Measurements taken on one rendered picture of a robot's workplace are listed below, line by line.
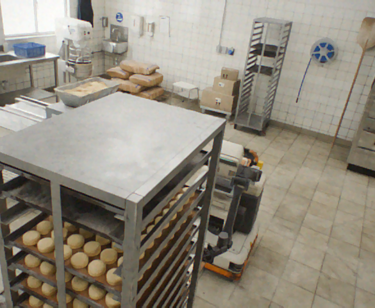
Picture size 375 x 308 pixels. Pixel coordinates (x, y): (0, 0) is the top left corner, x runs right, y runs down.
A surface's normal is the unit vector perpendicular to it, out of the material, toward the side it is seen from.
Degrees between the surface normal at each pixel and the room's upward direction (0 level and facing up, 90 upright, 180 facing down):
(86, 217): 0
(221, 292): 0
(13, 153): 0
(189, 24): 90
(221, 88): 91
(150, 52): 90
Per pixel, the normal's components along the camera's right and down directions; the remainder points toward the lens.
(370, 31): -0.43, 0.22
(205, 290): 0.11, -0.89
